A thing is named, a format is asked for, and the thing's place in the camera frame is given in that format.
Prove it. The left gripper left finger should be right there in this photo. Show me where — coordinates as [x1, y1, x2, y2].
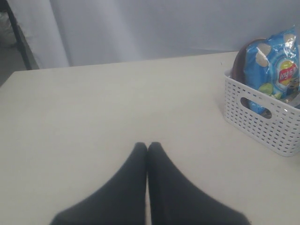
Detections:
[51, 142, 147, 225]

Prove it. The black metal frame post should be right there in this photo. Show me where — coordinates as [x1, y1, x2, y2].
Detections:
[6, 0, 32, 70]

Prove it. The brown round plate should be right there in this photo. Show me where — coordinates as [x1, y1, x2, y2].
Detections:
[231, 38, 266, 84]

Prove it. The blue chips bag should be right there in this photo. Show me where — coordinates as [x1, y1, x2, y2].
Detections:
[242, 24, 300, 115]

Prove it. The white perforated plastic basket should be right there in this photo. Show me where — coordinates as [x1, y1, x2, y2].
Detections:
[224, 70, 300, 157]

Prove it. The silver foil packet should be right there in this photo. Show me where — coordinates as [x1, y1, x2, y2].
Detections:
[282, 91, 300, 109]

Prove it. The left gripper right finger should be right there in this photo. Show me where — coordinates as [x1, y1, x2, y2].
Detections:
[147, 142, 248, 225]

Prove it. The grey backdrop curtain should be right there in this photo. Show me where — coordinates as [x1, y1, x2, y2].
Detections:
[9, 0, 300, 68]

